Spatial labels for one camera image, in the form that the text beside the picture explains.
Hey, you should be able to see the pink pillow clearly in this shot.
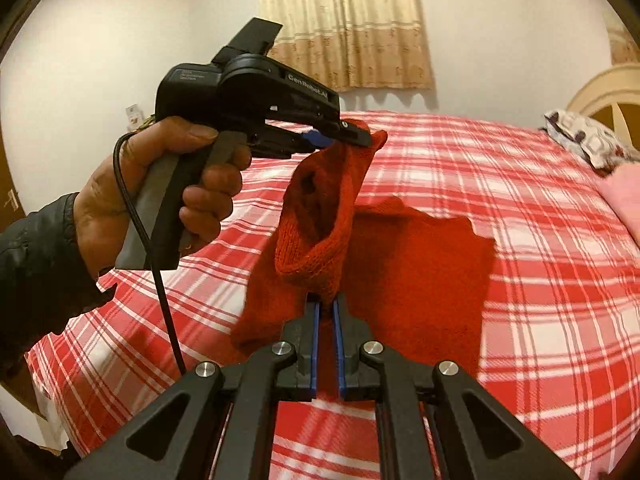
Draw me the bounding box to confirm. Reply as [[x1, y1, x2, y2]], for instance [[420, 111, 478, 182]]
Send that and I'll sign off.
[[597, 162, 640, 242]]

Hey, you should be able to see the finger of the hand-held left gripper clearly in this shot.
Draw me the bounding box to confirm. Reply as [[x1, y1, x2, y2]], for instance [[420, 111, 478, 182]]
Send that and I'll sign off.
[[320, 117, 375, 150], [250, 127, 331, 159]]

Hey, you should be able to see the red plaid bed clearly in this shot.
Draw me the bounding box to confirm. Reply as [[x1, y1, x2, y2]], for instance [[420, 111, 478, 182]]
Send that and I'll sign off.
[[25, 110, 640, 480]]

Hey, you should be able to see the red knitted sweater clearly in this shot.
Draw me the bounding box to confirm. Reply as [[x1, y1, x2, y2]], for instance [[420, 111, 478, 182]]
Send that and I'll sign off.
[[231, 129, 497, 377]]

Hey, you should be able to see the beige patterned curtain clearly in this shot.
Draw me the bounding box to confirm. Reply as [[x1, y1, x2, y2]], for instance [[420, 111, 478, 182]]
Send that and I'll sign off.
[[256, 0, 435, 93], [602, 10, 640, 67]]

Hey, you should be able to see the person's left forearm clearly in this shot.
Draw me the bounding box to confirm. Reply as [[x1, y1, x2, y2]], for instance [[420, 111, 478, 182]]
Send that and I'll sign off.
[[0, 192, 117, 386]]

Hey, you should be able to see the white patterned pillow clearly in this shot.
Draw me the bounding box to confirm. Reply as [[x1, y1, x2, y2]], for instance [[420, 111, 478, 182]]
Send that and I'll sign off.
[[544, 110, 640, 177]]

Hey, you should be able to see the beige wooden headboard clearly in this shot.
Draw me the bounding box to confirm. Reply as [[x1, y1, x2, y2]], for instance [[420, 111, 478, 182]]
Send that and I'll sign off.
[[565, 62, 640, 153]]

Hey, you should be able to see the person's left hand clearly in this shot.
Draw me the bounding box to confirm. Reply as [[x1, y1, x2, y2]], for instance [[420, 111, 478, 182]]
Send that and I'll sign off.
[[75, 116, 252, 281]]

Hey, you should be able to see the brown wooden door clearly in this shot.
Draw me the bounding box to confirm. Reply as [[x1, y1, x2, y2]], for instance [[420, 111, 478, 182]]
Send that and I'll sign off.
[[0, 145, 22, 233]]

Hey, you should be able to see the black cable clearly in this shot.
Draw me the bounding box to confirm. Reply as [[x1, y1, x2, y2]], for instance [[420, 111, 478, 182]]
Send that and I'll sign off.
[[114, 132, 189, 377]]

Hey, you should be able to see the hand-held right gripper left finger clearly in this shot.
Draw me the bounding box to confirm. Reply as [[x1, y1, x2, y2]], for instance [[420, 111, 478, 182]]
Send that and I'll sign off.
[[65, 294, 321, 480]]

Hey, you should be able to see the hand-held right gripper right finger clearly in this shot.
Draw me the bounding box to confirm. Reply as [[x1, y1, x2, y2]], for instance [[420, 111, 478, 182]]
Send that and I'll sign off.
[[332, 292, 581, 480]]

